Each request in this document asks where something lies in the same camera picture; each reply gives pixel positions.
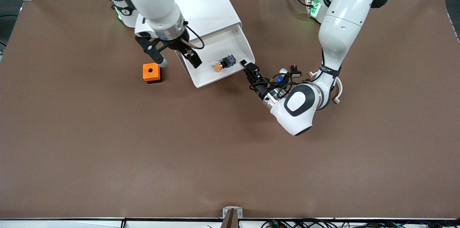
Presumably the orange push button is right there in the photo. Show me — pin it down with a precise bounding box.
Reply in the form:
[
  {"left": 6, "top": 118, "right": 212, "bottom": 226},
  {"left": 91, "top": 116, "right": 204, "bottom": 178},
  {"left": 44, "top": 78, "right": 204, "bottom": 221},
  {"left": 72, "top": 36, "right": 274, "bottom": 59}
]
[{"left": 215, "top": 55, "right": 236, "bottom": 73}]

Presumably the white curved plastic bracket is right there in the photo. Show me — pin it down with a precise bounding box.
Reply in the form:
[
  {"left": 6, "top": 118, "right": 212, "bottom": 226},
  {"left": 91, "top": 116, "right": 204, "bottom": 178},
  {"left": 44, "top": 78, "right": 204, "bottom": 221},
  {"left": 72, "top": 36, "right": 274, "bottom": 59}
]
[{"left": 308, "top": 71, "right": 344, "bottom": 104}]

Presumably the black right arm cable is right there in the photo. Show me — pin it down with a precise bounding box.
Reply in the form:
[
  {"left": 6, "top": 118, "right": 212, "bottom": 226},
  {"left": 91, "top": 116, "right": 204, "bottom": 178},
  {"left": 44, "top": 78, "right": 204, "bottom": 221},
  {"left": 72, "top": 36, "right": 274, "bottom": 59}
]
[{"left": 183, "top": 23, "right": 205, "bottom": 50}]

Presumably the orange box with hole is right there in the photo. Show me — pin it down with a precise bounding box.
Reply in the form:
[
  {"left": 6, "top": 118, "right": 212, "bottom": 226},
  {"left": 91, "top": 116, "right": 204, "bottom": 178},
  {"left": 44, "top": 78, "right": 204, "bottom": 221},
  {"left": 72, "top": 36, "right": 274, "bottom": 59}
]
[{"left": 143, "top": 63, "right": 162, "bottom": 84}]

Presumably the white plastic drawer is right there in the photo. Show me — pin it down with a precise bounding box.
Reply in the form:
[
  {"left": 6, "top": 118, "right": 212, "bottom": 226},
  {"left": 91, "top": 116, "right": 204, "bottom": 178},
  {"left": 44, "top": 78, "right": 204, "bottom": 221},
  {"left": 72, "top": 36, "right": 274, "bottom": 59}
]
[{"left": 175, "top": 23, "right": 256, "bottom": 88}]

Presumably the brown table mat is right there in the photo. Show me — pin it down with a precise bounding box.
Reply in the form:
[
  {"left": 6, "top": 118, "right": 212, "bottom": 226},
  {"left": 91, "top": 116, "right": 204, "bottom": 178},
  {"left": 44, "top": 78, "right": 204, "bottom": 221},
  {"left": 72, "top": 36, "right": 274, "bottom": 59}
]
[{"left": 0, "top": 0, "right": 460, "bottom": 219}]

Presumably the black cable bundle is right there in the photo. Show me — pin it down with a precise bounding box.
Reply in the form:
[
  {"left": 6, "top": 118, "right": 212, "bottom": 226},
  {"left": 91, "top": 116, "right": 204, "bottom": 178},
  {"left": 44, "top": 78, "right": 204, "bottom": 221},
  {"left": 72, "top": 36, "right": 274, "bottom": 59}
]
[{"left": 261, "top": 218, "right": 460, "bottom": 228}]

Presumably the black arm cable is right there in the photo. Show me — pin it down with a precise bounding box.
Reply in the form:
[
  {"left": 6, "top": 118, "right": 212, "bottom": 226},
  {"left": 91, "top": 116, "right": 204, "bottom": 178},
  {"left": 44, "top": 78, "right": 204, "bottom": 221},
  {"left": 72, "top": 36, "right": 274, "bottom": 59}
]
[
  {"left": 250, "top": 50, "right": 342, "bottom": 94},
  {"left": 183, "top": 23, "right": 205, "bottom": 50}
]

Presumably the metal bracket with post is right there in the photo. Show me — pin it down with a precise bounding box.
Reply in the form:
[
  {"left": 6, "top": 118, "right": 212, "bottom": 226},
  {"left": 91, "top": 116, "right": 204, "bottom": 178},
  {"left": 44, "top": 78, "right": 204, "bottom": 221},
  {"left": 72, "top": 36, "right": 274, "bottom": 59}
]
[{"left": 221, "top": 206, "right": 243, "bottom": 228}]

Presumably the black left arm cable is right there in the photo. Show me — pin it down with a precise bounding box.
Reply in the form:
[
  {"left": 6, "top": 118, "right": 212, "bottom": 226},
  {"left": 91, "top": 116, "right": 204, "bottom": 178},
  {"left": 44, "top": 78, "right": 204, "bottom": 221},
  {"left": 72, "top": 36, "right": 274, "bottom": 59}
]
[{"left": 250, "top": 50, "right": 342, "bottom": 94}]

